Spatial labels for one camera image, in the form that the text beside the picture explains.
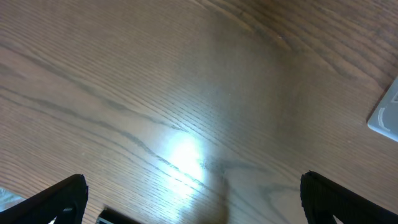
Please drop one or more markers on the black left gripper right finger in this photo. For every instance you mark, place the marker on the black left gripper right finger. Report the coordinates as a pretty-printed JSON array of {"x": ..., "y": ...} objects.
[{"x": 325, "y": 202}]

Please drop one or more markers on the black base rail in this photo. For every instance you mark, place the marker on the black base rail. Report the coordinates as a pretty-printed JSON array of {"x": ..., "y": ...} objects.
[{"x": 110, "y": 216}]

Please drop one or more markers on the clear plastic container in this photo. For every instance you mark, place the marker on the clear plastic container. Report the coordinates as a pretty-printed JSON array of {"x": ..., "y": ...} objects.
[{"x": 383, "y": 119}]

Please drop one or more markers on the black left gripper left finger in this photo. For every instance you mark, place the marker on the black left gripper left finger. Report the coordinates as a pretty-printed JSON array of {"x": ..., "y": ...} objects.
[{"x": 64, "y": 202}]

